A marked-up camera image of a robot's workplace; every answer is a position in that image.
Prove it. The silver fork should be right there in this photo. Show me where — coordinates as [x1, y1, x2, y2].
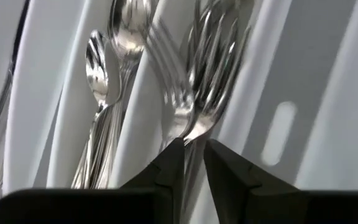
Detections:
[185, 0, 220, 106]
[181, 21, 253, 224]
[144, 18, 196, 150]
[202, 0, 242, 110]

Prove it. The silver teaspoon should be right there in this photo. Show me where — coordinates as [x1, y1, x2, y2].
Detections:
[85, 102, 126, 190]

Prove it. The large silver spoon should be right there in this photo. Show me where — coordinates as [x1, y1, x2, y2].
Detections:
[99, 0, 154, 190]

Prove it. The white plastic cutlery tray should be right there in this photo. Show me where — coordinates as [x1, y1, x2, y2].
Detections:
[0, 0, 358, 224]

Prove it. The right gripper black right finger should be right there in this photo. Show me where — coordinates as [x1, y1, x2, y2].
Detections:
[203, 139, 358, 224]

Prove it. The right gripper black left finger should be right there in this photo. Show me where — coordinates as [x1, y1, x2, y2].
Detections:
[0, 138, 186, 224]

